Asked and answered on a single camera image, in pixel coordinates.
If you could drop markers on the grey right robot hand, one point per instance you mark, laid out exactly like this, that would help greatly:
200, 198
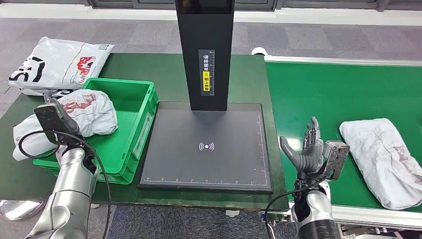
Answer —
308, 160

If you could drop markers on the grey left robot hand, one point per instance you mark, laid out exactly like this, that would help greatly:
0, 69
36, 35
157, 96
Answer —
71, 123

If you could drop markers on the white parcel black lettering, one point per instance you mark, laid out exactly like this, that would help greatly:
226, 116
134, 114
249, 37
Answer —
36, 92

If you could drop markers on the white parcel red black print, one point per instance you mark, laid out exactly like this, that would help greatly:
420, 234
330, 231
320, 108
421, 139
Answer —
56, 62

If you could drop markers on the green conveyor belt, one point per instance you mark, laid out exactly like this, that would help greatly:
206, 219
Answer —
313, 92

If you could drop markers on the small conveyor circuit board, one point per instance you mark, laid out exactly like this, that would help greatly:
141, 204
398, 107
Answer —
266, 217

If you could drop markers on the white conveyor roller end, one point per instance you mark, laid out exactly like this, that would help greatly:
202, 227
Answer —
259, 51

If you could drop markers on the green plastic crate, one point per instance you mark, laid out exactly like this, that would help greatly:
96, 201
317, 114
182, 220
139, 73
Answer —
128, 132

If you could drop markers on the white table foot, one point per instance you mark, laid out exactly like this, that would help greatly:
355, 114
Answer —
232, 213
95, 206

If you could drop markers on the chrome chair base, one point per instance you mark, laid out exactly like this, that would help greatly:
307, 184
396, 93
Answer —
18, 209

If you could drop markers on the black scanner column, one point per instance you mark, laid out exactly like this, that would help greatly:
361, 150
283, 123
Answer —
204, 33

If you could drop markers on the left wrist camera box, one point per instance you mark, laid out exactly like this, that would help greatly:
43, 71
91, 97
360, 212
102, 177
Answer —
49, 120

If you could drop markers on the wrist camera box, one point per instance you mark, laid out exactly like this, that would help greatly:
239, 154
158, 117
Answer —
49, 120
336, 158

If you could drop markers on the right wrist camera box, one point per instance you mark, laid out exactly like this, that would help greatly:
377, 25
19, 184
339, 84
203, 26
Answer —
336, 158

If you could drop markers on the aluminium conveyor frame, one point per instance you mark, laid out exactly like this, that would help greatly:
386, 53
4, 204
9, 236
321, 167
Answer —
362, 217

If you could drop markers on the black scanner base plate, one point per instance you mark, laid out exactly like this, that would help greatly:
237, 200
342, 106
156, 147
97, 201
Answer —
204, 165

